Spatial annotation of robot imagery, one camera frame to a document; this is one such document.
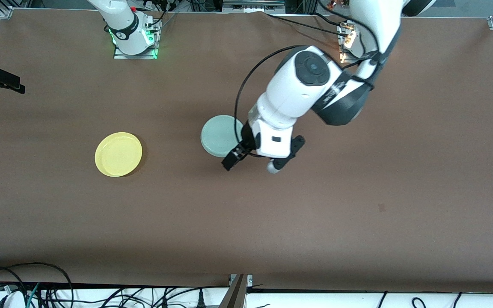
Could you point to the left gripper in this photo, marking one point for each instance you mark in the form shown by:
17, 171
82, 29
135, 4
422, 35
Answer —
246, 140

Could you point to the pale green round plate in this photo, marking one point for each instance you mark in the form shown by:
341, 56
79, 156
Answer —
218, 134

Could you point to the yellow round plate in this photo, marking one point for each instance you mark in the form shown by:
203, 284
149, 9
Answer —
118, 155

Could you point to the brown table cover sheet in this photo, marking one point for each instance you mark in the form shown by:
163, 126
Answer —
246, 222

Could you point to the grey power strip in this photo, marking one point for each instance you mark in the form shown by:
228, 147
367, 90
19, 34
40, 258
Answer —
253, 5

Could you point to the black power plug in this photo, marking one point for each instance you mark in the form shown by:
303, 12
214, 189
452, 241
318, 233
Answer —
201, 299

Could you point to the orange background object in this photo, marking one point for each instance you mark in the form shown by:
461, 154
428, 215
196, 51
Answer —
334, 4

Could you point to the white lower shelf board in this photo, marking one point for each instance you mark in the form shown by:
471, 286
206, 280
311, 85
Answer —
88, 300
336, 301

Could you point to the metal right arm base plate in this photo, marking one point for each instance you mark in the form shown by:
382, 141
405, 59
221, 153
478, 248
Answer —
137, 56

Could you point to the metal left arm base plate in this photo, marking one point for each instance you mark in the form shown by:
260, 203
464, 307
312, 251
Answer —
340, 53

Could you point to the metal table bracket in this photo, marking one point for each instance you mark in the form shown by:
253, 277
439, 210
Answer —
238, 295

